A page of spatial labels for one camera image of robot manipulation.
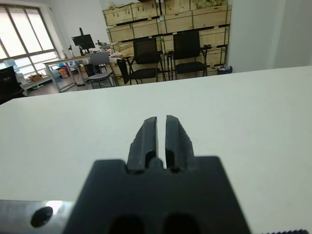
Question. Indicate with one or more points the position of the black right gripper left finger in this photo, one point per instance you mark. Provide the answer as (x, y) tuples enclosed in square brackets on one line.
[(146, 139)]

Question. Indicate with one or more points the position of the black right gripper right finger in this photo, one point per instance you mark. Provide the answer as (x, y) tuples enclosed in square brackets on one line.
[(176, 141)]

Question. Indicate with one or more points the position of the pale wooden crate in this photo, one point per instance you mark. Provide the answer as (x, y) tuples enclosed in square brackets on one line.
[(146, 29), (118, 15), (114, 72), (178, 7), (178, 23), (122, 50), (119, 34), (214, 36), (210, 18), (215, 56), (147, 11), (209, 7)]

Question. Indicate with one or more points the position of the small dark waste bin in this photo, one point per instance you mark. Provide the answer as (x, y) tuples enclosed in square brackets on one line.
[(224, 70)]

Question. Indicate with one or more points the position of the black mesh chair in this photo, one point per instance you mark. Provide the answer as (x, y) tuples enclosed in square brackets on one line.
[(186, 44), (145, 51)]

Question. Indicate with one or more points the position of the black computer tower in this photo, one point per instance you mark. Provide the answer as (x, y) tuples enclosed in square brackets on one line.
[(89, 70)]

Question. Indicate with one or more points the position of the grey office chair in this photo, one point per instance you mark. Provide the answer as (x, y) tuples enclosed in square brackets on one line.
[(100, 58)]

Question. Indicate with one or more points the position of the small black desk device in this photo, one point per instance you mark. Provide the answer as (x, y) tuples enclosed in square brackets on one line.
[(99, 45)]

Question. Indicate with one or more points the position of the wooden top desk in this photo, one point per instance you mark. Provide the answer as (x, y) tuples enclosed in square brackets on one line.
[(73, 58)]

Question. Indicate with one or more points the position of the colourful bags pile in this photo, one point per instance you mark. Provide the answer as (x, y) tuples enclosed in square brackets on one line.
[(59, 72)]

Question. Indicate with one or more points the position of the black computer monitor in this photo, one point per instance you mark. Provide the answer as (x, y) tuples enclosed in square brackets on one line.
[(83, 40)]

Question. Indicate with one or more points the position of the white low cart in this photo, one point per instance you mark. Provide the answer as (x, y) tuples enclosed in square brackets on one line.
[(36, 81)]

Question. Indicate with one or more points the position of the black office chair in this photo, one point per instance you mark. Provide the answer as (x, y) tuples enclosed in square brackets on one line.
[(9, 83)]

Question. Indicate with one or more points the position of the blue water jug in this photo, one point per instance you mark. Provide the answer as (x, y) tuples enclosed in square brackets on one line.
[(9, 64)]

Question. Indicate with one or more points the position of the large room window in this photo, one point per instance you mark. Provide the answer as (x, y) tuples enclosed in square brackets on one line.
[(24, 29)]

